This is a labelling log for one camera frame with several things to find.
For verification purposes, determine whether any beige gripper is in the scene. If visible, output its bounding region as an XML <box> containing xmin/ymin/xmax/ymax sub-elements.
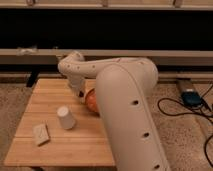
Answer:
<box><xmin>68</xmin><ymin>76</ymin><xmax>86</xmax><ymax>98</ymax></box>

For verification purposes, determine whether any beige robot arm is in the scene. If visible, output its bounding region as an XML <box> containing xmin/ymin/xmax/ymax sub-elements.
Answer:
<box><xmin>58</xmin><ymin>51</ymin><xmax>171</xmax><ymax>171</ymax></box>

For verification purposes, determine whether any orange ceramic bowl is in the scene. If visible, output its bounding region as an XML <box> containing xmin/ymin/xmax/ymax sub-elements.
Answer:
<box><xmin>85</xmin><ymin>89</ymin><xmax>98</xmax><ymax>113</ymax></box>

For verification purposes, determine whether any white paper cup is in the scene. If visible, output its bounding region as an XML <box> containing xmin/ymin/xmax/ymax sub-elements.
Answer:
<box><xmin>57</xmin><ymin>106</ymin><xmax>76</xmax><ymax>130</ymax></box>

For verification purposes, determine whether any wooden table board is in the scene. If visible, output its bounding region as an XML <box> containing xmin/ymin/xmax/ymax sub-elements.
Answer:
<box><xmin>4</xmin><ymin>79</ymin><xmax>114</xmax><ymax>167</ymax></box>

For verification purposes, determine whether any beige sponge block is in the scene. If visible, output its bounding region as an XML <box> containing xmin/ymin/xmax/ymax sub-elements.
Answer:
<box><xmin>33</xmin><ymin>124</ymin><xmax>50</xmax><ymax>146</ymax></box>

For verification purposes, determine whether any grey power strip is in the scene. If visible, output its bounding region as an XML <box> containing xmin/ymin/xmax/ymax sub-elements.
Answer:
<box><xmin>177</xmin><ymin>79</ymin><xmax>195</xmax><ymax>93</ymax></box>

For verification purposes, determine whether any blue power adapter box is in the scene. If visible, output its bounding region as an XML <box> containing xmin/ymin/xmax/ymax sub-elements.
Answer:
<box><xmin>181</xmin><ymin>92</ymin><xmax>202</xmax><ymax>107</ymax></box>

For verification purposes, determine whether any black cable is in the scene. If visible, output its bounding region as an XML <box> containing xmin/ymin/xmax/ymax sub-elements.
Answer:
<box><xmin>157</xmin><ymin>84</ymin><xmax>213</xmax><ymax>168</ymax></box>

